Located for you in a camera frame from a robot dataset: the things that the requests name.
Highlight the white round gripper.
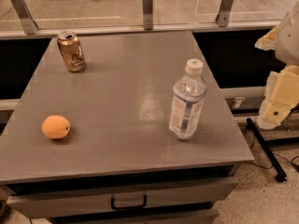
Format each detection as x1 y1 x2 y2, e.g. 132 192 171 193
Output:
254 2 299 130

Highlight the clear plastic water bottle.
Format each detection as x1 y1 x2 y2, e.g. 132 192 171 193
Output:
169 59 207 140

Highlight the black metal stand leg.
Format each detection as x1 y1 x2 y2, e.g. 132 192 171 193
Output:
246 118 287 183

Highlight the crushed gold soda can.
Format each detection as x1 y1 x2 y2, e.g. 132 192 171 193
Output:
57 31 86 72

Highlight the orange fruit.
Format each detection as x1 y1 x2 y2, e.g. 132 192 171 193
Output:
42 115 70 139

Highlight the right metal railing bracket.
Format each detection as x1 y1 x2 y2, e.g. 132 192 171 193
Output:
215 0 234 27

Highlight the metal railing bracket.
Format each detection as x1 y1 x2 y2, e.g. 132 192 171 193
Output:
10 0 38 35
142 0 153 30
215 0 234 27

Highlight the black floor cable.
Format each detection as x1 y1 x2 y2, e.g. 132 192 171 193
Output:
249 133 299 174

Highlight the middle metal railing bracket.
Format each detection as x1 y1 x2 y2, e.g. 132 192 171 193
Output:
142 0 153 30

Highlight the grey drawer with black handle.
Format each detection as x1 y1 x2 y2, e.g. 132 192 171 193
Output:
7 176 237 218

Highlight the left metal railing bracket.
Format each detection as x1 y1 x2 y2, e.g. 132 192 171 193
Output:
10 0 38 35

